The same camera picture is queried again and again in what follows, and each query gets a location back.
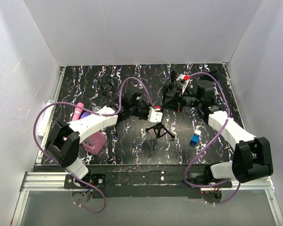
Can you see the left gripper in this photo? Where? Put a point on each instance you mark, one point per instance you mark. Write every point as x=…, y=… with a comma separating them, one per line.
x=148, y=107

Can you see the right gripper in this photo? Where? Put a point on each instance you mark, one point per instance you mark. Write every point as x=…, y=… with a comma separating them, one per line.
x=173, y=103

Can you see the black tripod stand pink mic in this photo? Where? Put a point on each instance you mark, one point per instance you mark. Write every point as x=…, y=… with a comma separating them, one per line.
x=160, y=130

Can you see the black round-base stand purple mic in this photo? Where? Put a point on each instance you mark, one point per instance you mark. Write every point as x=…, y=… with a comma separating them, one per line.
x=214, y=74

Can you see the black tripod shock-mount stand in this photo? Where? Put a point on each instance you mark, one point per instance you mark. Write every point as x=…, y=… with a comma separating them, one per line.
x=108, y=86

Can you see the red glitter microphone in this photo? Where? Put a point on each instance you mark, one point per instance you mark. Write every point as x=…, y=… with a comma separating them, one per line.
x=96, y=109

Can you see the purple microphone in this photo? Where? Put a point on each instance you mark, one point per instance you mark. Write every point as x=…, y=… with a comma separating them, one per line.
x=84, y=114

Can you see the pink microphone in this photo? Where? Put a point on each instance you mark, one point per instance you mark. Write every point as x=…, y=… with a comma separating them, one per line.
x=77, y=112

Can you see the black round-base stand white mic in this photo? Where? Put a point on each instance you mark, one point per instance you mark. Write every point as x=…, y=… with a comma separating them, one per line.
x=172, y=77

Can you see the white microphone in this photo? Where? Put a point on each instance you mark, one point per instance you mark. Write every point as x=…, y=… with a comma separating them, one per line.
x=45, y=120

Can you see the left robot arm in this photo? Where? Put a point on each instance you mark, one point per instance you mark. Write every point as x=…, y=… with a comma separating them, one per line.
x=65, y=138

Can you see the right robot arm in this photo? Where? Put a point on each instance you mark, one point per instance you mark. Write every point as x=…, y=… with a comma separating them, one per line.
x=252, y=157

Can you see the black marble mat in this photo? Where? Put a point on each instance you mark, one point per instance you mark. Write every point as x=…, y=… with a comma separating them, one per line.
x=128, y=142

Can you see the blue white small toy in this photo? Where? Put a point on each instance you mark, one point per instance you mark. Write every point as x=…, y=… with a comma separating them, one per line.
x=195, y=138

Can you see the pink metronome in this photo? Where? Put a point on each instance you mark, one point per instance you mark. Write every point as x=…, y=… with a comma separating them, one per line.
x=94, y=143

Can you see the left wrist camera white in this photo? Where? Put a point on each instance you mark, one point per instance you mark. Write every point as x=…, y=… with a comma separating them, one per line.
x=155, y=115

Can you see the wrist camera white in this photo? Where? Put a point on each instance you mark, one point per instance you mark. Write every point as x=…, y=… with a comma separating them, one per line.
x=183, y=81
x=155, y=115

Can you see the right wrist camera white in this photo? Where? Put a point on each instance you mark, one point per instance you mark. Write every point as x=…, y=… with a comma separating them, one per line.
x=183, y=81

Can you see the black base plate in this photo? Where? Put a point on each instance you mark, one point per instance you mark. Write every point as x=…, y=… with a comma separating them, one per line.
x=146, y=180

